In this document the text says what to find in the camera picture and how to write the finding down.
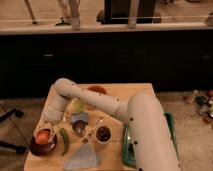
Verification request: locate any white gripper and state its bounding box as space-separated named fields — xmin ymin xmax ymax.
xmin=34 ymin=121 xmax=56 ymax=143

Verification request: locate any office chair base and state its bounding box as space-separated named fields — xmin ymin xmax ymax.
xmin=0 ymin=103 xmax=28 ymax=155

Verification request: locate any light blue cloth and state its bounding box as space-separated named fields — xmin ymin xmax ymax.
xmin=63 ymin=143 xmax=101 ymax=171

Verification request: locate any green vegetable piece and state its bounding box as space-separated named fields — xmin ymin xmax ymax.
xmin=65 ymin=99 xmax=85 ymax=117

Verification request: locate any purple bowl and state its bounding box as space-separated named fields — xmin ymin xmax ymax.
xmin=29 ymin=136 xmax=58 ymax=156

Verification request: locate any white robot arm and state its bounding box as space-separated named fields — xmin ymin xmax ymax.
xmin=41 ymin=78 xmax=181 ymax=171

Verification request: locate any small white bowl with food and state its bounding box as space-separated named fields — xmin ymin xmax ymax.
xmin=95 ymin=126 xmax=111 ymax=144

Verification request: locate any green chili pepper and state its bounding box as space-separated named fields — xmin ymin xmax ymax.
xmin=59 ymin=128 xmax=69 ymax=156

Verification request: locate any green tray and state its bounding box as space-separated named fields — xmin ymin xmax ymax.
xmin=121 ymin=113 xmax=178 ymax=168

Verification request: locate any metal spoon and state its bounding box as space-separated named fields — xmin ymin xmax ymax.
xmin=81 ymin=117 xmax=103 ymax=143

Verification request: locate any orange bowl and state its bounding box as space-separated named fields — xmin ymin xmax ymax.
xmin=87 ymin=85 xmax=107 ymax=95

